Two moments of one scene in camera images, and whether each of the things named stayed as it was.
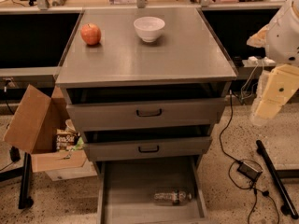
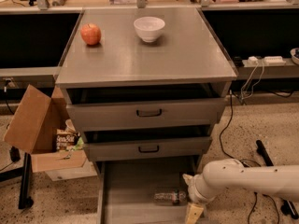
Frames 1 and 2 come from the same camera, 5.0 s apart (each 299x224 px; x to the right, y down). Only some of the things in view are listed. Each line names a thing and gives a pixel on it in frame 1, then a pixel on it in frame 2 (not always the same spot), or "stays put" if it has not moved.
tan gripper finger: (259, 39) to (198, 190)
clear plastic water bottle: (172, 197) stays put
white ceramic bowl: (149, 28) stays put
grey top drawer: (146, 114) stays put
